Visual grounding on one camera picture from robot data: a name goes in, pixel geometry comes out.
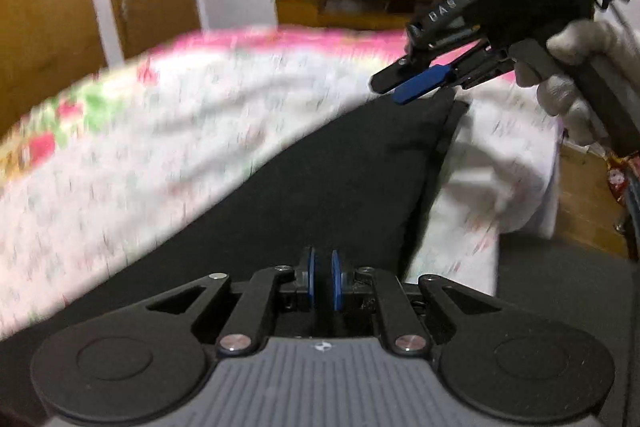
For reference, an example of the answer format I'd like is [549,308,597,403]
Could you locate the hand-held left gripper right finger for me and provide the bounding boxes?
[331,249,507,358]

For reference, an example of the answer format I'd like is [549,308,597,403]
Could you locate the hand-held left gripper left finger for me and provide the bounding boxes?
[132,247,317,357]

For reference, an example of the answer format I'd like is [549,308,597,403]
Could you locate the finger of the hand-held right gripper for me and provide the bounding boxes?
[391,51,517,106]
[369,56,427,94]

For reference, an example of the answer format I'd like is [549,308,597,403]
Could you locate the black pants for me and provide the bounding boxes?
[0,93,472,427]

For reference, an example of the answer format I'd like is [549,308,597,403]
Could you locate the person's right hand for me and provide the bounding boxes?
[514,19,640,148]

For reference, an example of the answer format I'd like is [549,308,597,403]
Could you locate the light wooden desk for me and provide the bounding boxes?
[275,0,453,30]

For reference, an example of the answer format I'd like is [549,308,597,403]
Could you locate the pink cartoon printed quilt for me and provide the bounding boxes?
[0,27,521,188]

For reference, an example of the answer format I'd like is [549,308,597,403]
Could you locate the white floral bed sheet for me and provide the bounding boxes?
[0,42,561,338]

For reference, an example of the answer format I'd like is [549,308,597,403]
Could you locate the brown wooden wardrobe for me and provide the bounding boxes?
[0,0,106,138]

